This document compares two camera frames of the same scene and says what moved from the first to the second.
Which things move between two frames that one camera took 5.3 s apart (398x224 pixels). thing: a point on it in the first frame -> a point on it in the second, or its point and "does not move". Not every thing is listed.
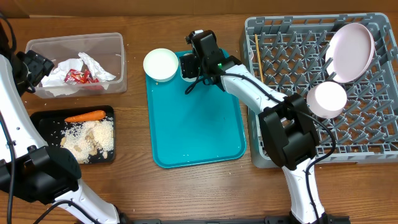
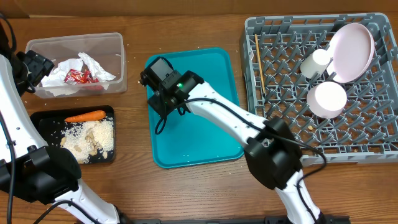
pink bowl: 326,99 does not move
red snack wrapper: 76,76 does not move
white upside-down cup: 187,79 -> 316,62
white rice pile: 86,138 does not move
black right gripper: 195,63 -> 171,106
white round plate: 350,52 does not move
